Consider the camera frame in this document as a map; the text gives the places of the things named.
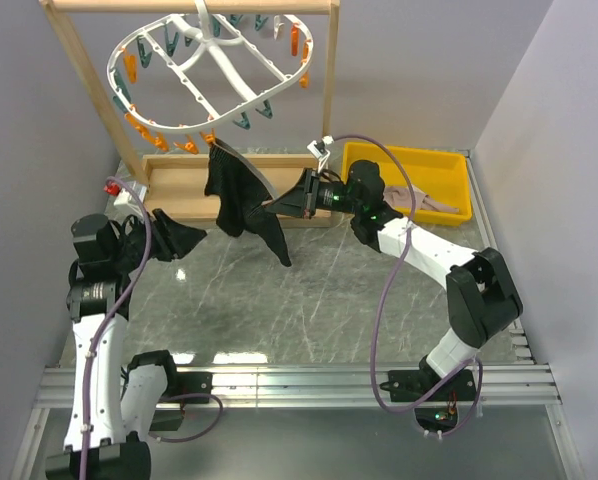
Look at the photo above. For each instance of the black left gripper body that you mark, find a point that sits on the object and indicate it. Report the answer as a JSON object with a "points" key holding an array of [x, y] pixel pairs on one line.
{"points": [[154, 243]]}

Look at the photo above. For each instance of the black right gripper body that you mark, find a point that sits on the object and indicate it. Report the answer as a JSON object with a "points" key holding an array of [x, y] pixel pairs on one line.
{"points": [[327, 196]]}

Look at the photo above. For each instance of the black striped underwear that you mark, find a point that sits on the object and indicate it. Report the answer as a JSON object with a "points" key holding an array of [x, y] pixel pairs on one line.
{"points": [[242, 190]]}

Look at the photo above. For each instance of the teal clothes peg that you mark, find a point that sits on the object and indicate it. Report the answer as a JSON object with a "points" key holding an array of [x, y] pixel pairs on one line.
{"points": [[242, 122], [265, 109]]}

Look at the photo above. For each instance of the orange clothes peg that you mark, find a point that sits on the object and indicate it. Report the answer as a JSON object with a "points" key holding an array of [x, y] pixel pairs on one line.
{"points": [[209, 137], [188, 145]]}

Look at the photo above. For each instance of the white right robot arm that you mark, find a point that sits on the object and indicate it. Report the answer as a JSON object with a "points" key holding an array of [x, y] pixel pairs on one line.
{"points": [[481, 295]]}

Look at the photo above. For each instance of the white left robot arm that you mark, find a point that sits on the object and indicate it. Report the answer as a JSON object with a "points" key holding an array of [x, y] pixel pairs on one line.
{"points": [[114, 404]]}

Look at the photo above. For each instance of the wooden hanger rack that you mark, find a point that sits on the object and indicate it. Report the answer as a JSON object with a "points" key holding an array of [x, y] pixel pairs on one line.
{"points": [[225, 73]]}

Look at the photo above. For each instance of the pink folded cloth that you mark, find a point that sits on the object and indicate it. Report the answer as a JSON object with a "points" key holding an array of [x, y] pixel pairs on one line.
{"points": [[400, 197]]}

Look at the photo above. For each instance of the yellow plastic tray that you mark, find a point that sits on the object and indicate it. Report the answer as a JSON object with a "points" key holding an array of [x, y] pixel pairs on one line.
{"points": [[441, 175]]}

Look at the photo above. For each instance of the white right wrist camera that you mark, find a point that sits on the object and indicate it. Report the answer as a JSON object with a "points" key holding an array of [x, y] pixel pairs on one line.
{"points": [[319, 149]]}

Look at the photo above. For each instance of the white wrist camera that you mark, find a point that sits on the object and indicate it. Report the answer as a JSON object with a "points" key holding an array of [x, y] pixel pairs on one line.
{"points": [[319, 149], [126, 198]]}

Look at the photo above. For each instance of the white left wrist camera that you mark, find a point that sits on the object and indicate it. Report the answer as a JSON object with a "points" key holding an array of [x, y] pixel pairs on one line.
{"points": [[126, 198]]}

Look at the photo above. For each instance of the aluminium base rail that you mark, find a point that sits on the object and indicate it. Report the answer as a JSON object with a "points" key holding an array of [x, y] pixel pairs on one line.
{"points": [[348, 385]]}

